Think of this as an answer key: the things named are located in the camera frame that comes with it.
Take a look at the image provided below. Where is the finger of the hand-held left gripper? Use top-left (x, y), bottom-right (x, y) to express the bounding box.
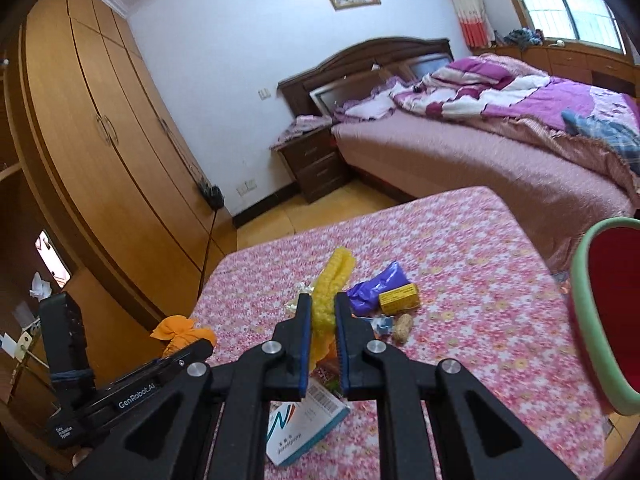
top-left (162, 338), bottom-right (213, 368)

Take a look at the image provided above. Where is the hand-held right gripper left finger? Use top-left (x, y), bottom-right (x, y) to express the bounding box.
top-left (65, 292), bottom-right (314, 480)

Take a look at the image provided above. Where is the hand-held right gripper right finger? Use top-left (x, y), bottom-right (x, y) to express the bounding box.
top-left (334, 292), bottom-right (576, 480)

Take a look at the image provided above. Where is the peanut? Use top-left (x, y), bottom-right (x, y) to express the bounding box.
top-left (391, 313), bottom-right (414, 345)

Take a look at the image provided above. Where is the yellow foam fruit net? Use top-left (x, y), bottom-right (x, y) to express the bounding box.
top-left (309, 246), bottom-right (356, 346)

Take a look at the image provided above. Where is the purple plastic bag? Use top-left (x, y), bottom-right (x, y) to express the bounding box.
top-left (346, 260), bottom-right (411, 318)

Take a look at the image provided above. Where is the small yellow cardboard box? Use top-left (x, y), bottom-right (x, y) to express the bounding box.
top-left (378, 283), bottom-right (421, 316)

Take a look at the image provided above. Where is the white and teal medicine box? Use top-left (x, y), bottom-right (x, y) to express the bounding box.
top-left (266, 377), bottom-right (351, 466)

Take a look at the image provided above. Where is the red bin with green rim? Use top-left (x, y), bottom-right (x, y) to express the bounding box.
top-left (570, 216), bottom-right (640, 416)

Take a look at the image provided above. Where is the orange snack wrapper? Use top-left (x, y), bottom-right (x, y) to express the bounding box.
top-left (311, 335), bottom-right (342, 391)

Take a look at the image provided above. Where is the white tissue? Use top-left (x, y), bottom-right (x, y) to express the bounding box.
top-left (29, 272), bottom-right (53, 303)

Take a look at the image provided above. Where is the black power strip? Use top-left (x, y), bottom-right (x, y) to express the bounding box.
top-left (196, 180), bottom-right (226, 208)

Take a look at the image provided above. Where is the dark wooden nightstand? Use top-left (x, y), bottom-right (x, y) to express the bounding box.
top-left (277, 125), bottom-right (351, 205)

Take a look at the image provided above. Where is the light wooden wardrobe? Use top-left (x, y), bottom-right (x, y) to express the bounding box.
top-left (20, 0), bottom-right (236, 321)

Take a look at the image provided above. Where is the bed with pink sheet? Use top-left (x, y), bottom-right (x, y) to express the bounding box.
top-left (330, 52), bottom-right (640, 271)

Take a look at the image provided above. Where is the pink cloth on nightstand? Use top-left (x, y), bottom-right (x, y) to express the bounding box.
top-left (270, 115), bottom-right (333, 151)

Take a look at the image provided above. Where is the white frilled pillow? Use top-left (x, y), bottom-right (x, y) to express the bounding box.
top-left (334, 82), bottom-right (401, 123)

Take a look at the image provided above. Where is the dark wooden headboard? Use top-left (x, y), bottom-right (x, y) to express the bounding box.
top-left (277, 36), bottom-right (455, 120)

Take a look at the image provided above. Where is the purple and white quilt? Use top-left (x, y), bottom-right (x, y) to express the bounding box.
top-left (392, 54), bottom-right (640, 181)

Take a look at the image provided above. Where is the blue plaid cloth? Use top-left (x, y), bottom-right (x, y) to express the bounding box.
top-left (561, 109), bottom-right (640, 173)

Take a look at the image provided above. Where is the pile of dark clothes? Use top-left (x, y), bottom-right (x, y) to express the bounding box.
top-left (502, 26), bottom-right (545, 51)

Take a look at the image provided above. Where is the white and red curtain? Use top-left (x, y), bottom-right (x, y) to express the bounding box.
top-left (447, 0), bottom-right (496, 50)

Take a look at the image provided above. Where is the wooden desk cabinet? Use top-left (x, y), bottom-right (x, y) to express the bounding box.
top-left (470, 40), bottom-right (640, 96)

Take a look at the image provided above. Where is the black cable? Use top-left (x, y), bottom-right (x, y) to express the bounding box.
top-left (197, 205), bottom-right (221, 301)

